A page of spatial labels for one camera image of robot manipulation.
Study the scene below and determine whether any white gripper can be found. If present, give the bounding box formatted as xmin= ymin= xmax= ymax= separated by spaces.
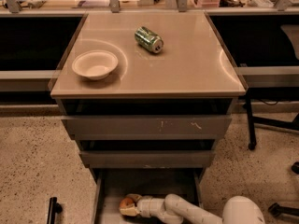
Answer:
xmin=120 ymin=193 xmax=153 ymax=217

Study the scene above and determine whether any orange fruit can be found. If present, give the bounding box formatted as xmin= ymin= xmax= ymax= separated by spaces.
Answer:
xmin=120 ymin=197 xmax=135 ymax=208

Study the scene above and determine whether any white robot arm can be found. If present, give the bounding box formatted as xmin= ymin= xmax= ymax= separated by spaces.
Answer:
xmin=119 ymin=194 xmax=265 ymax=224

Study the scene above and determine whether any grey bottom drawer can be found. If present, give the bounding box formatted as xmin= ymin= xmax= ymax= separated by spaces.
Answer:
xmin=91 ymin=169 xmax=203 ymax=224

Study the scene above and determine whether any grey drawer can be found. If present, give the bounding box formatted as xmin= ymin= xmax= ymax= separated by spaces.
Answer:
xmin=62 ymin=115 xmax=232 ymax=140
xmin=79 ymin=150 xmax=215 ymax=169
xmin=91 ymin=169 xmax=203 ymax=224

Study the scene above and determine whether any grey middle drawer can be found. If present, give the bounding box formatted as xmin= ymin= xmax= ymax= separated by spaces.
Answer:
xmin=79 ymin=150 xmax=215 ymax=169

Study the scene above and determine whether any grey drawer cabinet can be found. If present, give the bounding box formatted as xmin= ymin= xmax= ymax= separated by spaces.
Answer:
xmin=50 ymin=10 xmax=249 ymax=182

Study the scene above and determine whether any grey top drawer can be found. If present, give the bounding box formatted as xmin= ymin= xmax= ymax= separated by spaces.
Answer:
xmin=62 ymin=115 xmax=232 ymax=140

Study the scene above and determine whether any black chair base leg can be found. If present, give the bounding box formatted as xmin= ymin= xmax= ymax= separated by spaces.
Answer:
xmin=268 ymin=203 xmax=299 ymax=217

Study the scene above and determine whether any white paper bowl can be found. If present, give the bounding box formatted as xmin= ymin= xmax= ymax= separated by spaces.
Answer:
xmin=72 ymin=50 xmax=119 ymax=80

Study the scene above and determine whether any black table leg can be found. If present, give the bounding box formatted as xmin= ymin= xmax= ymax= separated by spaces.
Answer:
xmin=245 ymin=93 xmax=256 ymax=150

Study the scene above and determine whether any green soda can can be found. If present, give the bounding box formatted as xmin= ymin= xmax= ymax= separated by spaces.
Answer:
xmin=135 ymin=26 xmax=164 ymax=54

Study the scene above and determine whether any black chair caster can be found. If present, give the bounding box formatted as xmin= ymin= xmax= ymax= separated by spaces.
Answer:
xmin=292 ymin=161 xmax=299 ymax=174

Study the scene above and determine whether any black post on floor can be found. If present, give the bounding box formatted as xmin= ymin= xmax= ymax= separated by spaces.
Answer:
xmin=47 ymin=197 xmax=63 ymax=224

